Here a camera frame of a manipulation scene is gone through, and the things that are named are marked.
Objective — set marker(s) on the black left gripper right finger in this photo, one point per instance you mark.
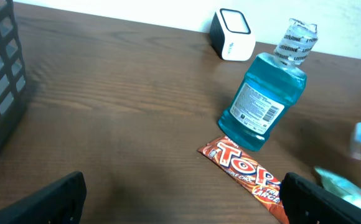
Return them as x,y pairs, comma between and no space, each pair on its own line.
305,202

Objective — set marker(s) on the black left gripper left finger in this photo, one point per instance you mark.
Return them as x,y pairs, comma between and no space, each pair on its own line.
60,202

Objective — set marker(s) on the light blue wet wipes pack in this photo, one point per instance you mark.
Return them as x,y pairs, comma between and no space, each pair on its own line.
340,186

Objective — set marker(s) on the red Top chocolate bar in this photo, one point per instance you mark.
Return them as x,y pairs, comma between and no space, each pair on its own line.
247,172

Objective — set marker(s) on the blue mouthwash bottle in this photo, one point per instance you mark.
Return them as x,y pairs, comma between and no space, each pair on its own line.
272,84

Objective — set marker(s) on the white barcode scanner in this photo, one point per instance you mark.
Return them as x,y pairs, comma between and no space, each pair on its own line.
231,35

